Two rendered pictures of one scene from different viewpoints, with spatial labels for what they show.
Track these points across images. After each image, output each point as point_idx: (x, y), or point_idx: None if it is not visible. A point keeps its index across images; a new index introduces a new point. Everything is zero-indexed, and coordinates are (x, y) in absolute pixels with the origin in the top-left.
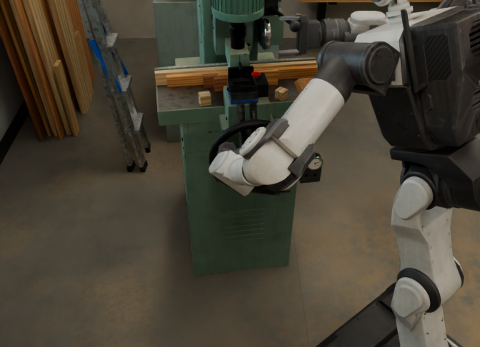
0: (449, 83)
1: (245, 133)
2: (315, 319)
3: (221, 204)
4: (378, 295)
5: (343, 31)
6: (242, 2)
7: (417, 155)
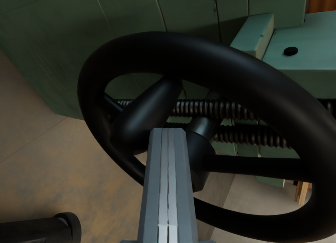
0: None
1: (292, 180)
2: (0, 176)
3: (69, 41)
4: (54, 231)
5: None
6: None
7: None
